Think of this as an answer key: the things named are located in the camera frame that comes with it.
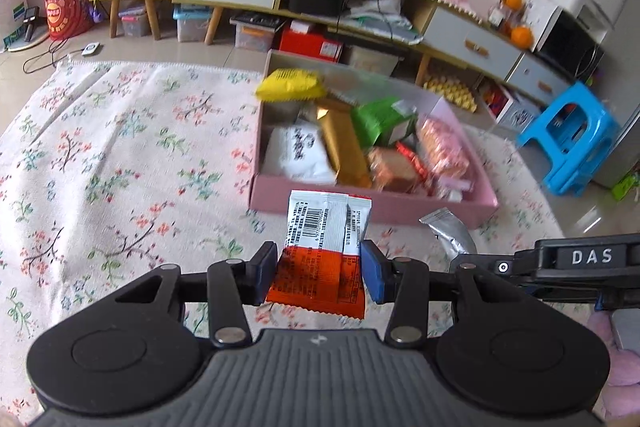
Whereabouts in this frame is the pink cardboard box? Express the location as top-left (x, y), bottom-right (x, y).
top-left (250, 51), bottom-right (499, 229)

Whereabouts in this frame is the red cardboard box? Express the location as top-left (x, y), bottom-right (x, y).
top-left (278, 20), bottom-right (343, 63)

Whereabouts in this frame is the brown cracker pack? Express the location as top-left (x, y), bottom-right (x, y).
top-left (367, 147), bottom-right (422, 193)

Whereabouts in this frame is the red gift bag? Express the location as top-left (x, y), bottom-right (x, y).
top-left (44, 0), bottom-right (93, 41)

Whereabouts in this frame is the silver foil wrapper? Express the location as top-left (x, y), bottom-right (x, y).
top-left (419, 208), bottom-right (477, 260)

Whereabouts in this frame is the gold snack bar pack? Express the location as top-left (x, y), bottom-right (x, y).
top-left (316, 103), bottom-right (372, 188)

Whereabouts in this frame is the green snack bag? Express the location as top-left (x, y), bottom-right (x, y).
top-left (350, 98), bottom-right (418, 150)

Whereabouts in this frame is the yellow snack bag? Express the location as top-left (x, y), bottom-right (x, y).
top-left (255, 68), bottom-right (328, 103)

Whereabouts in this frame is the blue plastic stool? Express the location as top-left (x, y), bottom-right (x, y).
top-left (516, 82), bottom-right (620, 196)

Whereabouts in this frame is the white black-print snack bag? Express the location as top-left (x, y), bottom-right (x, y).
top-left (262, 122), bottom-right (336, 185)

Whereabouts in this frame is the black microwave oven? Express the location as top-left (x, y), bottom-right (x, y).
top-left (523, 0), bottom-right (604, 82)

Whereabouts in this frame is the pink rice cracker pack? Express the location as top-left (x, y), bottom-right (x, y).
top-left (416, 117), bottom-right (471, 180)

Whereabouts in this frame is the orange white snack pack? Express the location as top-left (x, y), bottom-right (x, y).
top-left (267, 190), bottom-right (372, 320)

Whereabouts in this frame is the yellow egg tray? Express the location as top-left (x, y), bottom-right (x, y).
top-left (423, 75), bottom-right (477, 113)

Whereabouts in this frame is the low wooden tv cabinet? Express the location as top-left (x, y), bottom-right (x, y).
top-left (279, 0), bottom-right (572, 106)

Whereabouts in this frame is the red white snack pack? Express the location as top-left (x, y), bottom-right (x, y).
top-left (395, 142), bottom-right (430, 183)

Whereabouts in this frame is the clear plastic storage bin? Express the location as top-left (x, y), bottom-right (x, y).
top-left (172, 3), bottom-right (213, 43)

